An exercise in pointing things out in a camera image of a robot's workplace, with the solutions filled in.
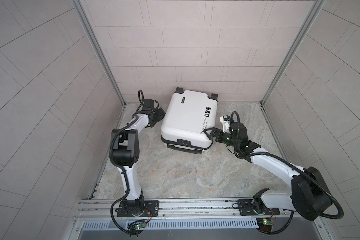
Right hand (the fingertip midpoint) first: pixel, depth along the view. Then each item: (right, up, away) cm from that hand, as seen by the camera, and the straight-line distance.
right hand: (206, 133), depth 80 cm
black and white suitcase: (-12, +9, +4) cm, 16 cm away
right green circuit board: (+25, -40, -12) cm, 49 cm away
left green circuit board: (-32, -38, -15) cm, 52 cm away
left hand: (-25, +11, +19) cm, 33 cm away
